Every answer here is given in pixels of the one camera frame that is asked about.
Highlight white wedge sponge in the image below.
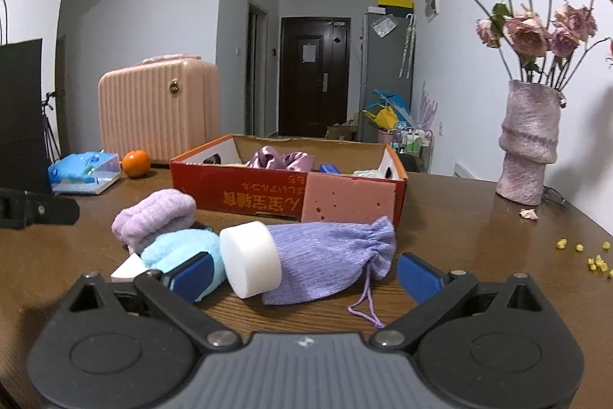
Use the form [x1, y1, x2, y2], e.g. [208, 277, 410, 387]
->
[111, 255, 149, 283]

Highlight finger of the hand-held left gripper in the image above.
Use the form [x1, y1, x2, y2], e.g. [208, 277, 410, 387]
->
[23, 192, 80, 227]

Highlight scattered yellow flower buds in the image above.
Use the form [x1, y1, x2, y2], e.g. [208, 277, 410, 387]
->
[556, 237, 613, 281]

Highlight cart with bottles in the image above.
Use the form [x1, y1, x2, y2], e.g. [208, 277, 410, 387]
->
[393, 126, 434, 173]

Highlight grey refrigerator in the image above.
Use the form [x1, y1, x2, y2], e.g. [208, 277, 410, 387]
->
[360, 9, 415, 142]

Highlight purple satin bow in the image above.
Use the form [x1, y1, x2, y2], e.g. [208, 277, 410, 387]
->
[246, 146, 315, 173]

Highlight clear plastic pouch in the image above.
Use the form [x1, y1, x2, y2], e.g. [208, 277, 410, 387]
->
[372, 17, 398, 39]

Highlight orange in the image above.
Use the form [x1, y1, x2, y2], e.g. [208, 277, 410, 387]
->
[121, 149, 152, 179]

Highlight white wall unit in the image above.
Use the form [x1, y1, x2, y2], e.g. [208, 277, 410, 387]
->
[452, 162, 499, 180]

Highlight dried pink roses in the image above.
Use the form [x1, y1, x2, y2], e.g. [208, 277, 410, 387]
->
[414, 0, 613, 92]

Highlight blue tissue pack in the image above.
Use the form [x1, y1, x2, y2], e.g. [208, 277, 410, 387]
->
[48, 151, 121, 197]

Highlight side door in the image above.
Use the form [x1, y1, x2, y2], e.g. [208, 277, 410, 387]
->
[246, 0, 269, 135]

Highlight lavender towel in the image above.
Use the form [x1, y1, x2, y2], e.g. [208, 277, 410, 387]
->
[111, 190, 198, 255]

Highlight white round foam sponge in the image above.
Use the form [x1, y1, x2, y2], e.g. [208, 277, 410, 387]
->
[219, 221, 284, 300]

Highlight hanging white umbrellas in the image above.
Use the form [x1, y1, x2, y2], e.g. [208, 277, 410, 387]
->
[400, 13, 417, 79]

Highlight brown floor carton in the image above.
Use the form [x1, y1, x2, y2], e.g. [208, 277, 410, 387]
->
[326, 124, 359, 142]

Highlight pink sponge block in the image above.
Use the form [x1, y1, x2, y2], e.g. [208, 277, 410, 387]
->
[302, 172, 398, 226]

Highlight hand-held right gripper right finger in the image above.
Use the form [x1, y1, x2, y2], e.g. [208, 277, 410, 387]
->
[371, 252, 551, 350]

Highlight light blue fluffy puff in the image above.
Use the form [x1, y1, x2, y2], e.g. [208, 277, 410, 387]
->
[140, 229, 229, 305]

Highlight pink textured vase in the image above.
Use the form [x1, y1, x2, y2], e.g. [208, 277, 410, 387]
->
[495, 79, 562, 207]

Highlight dark brown entrance door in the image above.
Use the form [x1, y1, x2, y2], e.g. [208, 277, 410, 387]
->
[280, 17, 352, 138]

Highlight purple drawstring bag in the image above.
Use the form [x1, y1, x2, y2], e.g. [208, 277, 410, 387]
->
[261, 216, 398, 329]

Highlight red cardboard box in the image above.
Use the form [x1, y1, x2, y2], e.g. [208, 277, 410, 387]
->
[170, 133, 408, 228]

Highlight black tripod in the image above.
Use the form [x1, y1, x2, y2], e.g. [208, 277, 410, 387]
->
[42, 91, 63, 161]

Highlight black eyeglasses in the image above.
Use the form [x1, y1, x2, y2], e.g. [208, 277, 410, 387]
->
[541, 186, 566, 209]

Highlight black paper bag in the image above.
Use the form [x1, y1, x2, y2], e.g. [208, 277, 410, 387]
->
[0, 0, 52, 195]

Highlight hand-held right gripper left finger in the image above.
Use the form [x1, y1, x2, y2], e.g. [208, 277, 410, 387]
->
[52, 252, 243, 348]

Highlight pink ribbed suitcase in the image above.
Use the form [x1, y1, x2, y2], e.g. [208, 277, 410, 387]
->
[98, 54, 221, 163]

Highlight yellow watering can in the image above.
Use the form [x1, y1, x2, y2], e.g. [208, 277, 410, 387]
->
[361, 105, 398, 130]

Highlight yellow black box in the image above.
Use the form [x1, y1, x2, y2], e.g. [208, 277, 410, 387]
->
[378, 0, 414, 15]

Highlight blue folding rack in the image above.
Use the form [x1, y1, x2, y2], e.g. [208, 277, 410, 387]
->
[372, 89, 413, 123]

